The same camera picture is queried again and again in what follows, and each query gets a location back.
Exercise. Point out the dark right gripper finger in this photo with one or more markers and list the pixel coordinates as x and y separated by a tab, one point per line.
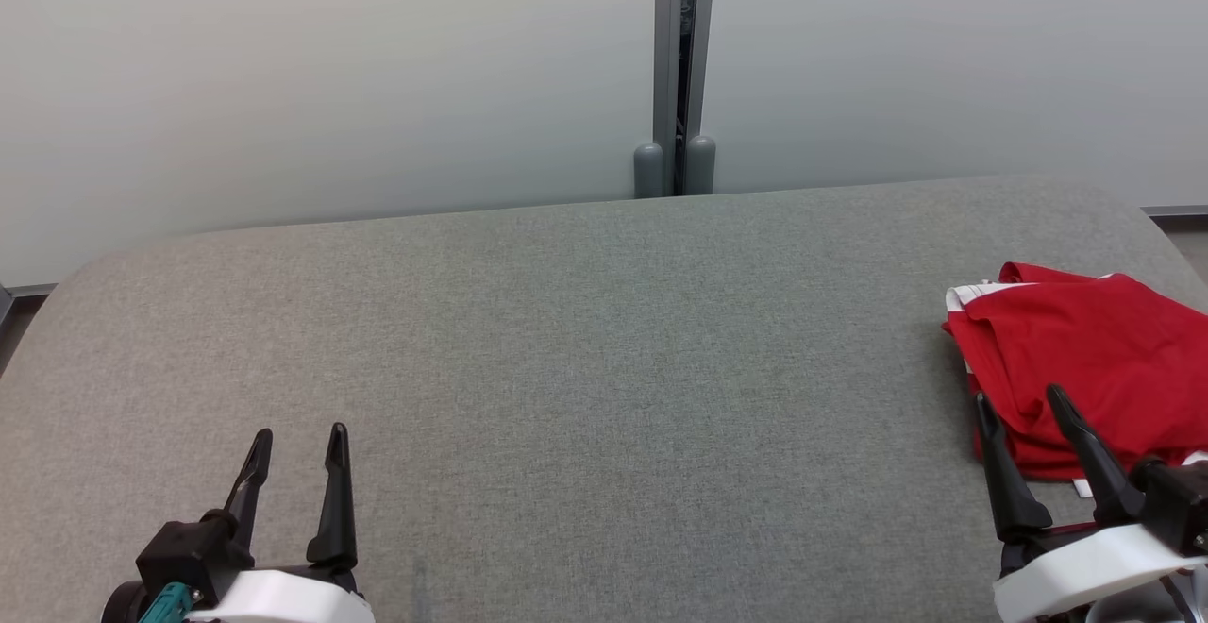
1012	491
1099	472

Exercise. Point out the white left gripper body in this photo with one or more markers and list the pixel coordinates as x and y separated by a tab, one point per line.
293	599

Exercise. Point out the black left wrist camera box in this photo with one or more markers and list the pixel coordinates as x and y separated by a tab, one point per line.
189	552

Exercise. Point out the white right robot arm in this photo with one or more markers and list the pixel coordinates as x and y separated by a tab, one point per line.
1161	604

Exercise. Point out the grey partition post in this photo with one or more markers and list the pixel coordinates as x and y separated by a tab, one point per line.
668	57

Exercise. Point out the red jersey shirt white sleeves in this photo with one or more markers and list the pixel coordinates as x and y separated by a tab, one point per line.
972	294

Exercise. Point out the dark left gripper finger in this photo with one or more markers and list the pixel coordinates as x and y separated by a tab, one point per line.
336	510
253	491

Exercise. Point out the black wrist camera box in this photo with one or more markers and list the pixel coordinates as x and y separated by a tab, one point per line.
189	552
1180	505

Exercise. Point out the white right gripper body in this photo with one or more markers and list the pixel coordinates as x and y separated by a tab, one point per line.
1085	566

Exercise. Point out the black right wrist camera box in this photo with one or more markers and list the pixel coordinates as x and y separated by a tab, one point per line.
1180	505

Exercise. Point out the teal left camera connector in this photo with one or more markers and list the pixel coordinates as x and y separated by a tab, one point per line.
168	602

